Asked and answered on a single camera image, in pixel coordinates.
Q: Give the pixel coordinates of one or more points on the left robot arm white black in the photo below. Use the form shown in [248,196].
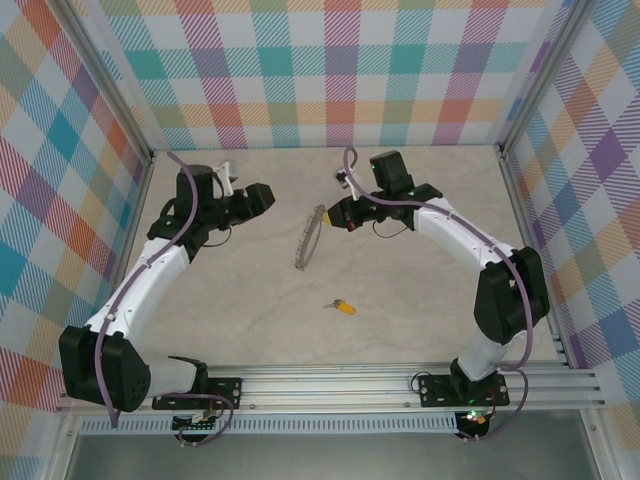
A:
[155,285]

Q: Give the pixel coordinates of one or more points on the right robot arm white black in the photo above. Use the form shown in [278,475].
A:
[460,235]

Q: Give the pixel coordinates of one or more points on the aluminium side rail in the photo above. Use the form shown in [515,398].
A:
[141,190]
[517,200]

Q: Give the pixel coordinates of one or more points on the aluminium frame post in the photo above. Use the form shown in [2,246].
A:
[107,75]
[545,75]

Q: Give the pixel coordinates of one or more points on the aluminium mounting rail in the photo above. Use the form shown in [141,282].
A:
[325,387]

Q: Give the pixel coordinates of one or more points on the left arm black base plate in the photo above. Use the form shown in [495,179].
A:
[225,392]

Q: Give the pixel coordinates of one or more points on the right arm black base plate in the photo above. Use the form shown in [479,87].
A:
[435,392]

